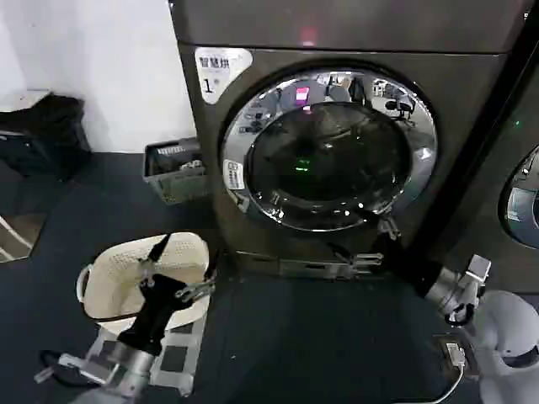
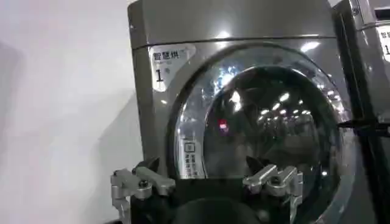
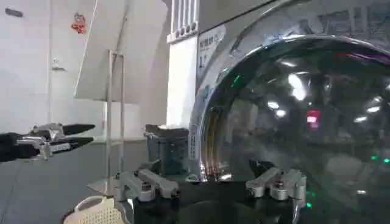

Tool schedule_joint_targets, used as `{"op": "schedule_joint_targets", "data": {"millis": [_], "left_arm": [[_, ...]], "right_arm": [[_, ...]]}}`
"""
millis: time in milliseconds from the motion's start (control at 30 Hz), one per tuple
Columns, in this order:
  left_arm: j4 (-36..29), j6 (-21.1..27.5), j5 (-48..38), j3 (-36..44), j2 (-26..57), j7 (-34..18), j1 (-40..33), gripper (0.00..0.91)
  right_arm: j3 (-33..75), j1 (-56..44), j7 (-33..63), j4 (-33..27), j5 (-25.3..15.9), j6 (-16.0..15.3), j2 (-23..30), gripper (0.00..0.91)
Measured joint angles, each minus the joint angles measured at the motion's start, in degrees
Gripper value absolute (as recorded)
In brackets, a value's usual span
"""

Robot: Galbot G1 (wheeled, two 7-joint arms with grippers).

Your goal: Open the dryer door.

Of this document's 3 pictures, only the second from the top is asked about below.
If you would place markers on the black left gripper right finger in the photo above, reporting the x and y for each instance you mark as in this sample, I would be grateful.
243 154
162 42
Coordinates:
274 179

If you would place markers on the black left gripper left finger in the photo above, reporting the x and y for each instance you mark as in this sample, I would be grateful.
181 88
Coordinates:
143 182

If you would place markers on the white door sticker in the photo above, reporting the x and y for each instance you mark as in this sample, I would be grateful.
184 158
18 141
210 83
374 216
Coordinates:
190 158

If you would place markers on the round glass dryer door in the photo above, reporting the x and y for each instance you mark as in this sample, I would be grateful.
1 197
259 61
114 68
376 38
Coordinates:
265 121

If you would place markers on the white label sticker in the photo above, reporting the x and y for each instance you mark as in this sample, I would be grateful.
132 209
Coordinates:
166 65

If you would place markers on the grey dryer numbered one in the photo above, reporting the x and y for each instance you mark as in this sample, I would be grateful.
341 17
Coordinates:
213 61

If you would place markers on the grey dryer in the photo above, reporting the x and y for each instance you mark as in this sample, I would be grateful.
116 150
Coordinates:
365 54

